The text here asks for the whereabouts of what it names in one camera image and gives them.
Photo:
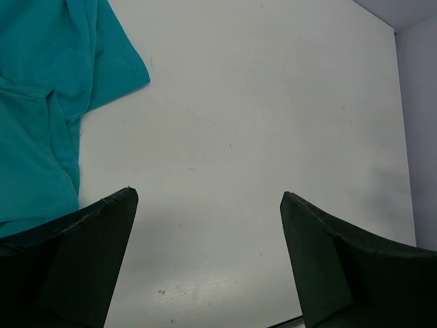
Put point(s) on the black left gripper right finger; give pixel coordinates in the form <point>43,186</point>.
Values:
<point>346,276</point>

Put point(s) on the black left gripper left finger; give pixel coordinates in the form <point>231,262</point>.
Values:
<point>63,273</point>

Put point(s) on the teal t shirt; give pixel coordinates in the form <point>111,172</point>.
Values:
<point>59,60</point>

